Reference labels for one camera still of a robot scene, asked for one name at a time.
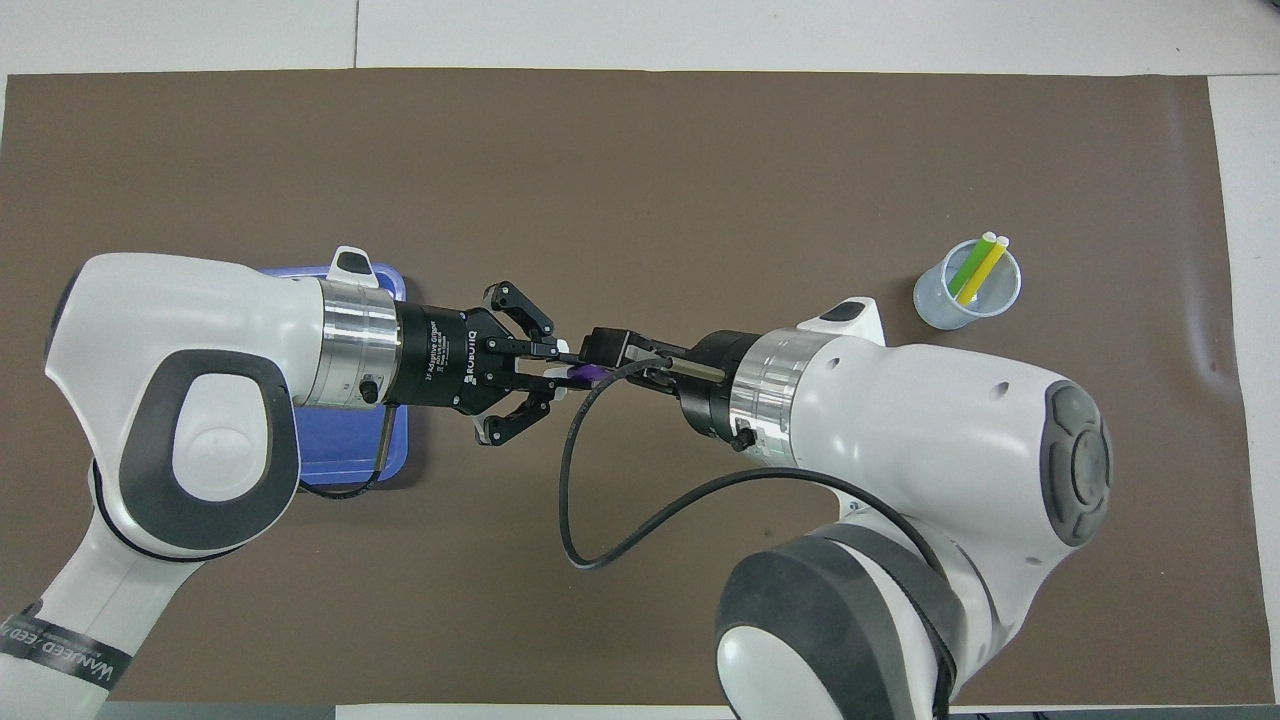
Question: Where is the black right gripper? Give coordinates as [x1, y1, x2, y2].
[580, 328, 766, 441]

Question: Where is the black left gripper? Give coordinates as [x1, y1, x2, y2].
[398, 281, 571, 448]

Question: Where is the green marker pen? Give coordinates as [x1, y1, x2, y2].
[948, 231, 998, 301]

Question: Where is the yellow marker pen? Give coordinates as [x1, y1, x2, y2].
[957, 236, 1010, 306]

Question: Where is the blue plastic tray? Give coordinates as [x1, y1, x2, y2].
[260, 263, 409, 488]

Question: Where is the brown table mat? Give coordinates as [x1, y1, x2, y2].
[0, 67, 1276, 707]

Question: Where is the pale translucent plastic cup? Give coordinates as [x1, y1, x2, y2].
[912, 238, 1023, 331]

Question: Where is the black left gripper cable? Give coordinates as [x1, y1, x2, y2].
[298, 405, 393, 501]

